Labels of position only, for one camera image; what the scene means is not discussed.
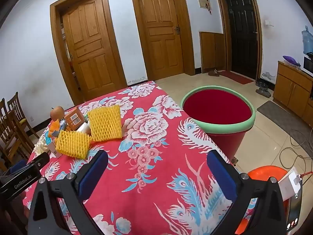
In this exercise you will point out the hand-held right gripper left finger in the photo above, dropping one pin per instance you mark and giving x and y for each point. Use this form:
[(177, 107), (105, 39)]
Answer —
[(94, 173)]

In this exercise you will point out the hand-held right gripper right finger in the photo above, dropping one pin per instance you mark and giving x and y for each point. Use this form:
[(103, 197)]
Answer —
[(220, 176)]

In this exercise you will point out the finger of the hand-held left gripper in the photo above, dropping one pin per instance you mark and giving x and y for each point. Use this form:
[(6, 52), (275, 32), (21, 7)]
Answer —
[(40, 161)]

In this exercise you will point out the yellow foam fruit net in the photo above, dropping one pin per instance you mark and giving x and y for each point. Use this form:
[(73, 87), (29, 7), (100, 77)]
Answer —
[(105, 122), (73, 144)]

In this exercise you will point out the orange snack packet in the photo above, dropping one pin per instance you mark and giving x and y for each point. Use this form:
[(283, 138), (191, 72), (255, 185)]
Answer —
[(55, 127)]

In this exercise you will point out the white foam fruit net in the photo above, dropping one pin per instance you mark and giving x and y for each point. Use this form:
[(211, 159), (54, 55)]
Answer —
[(84, 128)]

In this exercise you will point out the orange cardboard box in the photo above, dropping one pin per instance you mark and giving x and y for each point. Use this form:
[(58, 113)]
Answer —
[(73, 118)]

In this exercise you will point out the small green white packet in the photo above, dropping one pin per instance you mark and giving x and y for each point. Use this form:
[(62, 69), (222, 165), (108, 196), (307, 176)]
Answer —
[(87, 120)]

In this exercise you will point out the red bucket with green rim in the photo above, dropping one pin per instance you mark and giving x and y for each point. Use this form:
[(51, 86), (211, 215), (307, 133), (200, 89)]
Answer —
[(215, 107)]

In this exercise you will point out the cream foam fruit net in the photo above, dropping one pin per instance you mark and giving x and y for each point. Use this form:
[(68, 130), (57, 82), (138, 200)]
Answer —
[(40, 145)]

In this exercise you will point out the wooden chair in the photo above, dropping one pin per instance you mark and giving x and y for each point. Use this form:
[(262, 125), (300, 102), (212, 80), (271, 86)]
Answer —
[(8, 137), (18, 112)]

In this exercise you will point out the orange plastic stool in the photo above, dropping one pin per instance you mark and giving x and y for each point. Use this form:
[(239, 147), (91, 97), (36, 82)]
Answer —
[(264, 172)]

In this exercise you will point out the brown pear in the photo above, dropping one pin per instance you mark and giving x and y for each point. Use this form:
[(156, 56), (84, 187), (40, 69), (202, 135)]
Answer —
[(56, 112)]

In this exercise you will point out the red floral blanket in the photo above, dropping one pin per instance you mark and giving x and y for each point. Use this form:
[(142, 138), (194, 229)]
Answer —
[(151, 176)]

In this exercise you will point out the white power strip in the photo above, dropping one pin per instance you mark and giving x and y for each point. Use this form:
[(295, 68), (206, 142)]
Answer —
[(289, 183)]

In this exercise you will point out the smartphone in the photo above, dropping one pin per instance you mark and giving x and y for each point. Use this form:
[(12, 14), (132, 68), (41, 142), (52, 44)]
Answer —
[(294, 213)]

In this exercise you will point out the grey floor mat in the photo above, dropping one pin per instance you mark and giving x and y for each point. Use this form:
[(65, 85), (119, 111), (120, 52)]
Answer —
[(286, 122)]

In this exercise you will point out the grey shoe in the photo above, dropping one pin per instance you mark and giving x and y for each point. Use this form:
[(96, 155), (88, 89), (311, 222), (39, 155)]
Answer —
[(263, 93)]

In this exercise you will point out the red doormat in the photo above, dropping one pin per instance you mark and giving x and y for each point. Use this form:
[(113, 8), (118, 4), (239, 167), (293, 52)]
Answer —
[(236, 77)]

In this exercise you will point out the dark shoe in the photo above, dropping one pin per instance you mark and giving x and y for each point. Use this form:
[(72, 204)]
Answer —
[(262, 83)]

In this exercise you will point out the brown shoe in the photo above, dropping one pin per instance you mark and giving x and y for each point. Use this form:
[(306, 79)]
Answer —
[(214, 73)]

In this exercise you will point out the wooden cabinet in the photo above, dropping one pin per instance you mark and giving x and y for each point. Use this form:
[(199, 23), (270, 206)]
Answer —
[(291, 88)]

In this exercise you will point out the wooden door with arched panel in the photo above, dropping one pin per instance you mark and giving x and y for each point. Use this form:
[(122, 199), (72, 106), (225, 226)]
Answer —
[(90, 41)]

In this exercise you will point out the white microwave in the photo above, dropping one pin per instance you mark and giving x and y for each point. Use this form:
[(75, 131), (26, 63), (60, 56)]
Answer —
[(308, 66)]

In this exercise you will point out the black metal door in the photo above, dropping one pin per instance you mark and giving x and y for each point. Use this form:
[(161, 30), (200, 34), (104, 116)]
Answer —
[(242, 29)]

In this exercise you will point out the wooden door with metal lock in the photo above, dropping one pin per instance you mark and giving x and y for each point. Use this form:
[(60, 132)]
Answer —
[(161, 29)]

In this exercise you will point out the blue water jug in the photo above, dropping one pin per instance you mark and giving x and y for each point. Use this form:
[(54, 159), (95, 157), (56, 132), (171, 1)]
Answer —
[(307, 40)]

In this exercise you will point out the wooden wall panel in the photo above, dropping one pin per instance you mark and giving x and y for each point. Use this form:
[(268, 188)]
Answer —
[(211, 51)]

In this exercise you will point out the white light switch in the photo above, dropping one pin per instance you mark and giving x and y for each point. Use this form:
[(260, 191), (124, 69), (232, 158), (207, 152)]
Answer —
[(269, 22)]

